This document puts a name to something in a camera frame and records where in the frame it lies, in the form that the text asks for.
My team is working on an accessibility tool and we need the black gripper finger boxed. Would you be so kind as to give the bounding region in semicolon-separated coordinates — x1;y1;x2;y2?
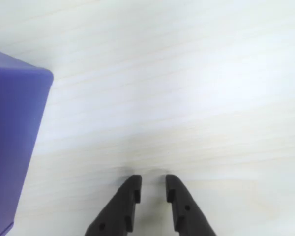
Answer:
85;174;143;236
165;174;217;236

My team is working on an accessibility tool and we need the blue plastic box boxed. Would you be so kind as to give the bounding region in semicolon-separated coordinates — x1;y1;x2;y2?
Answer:
0;47;54;236

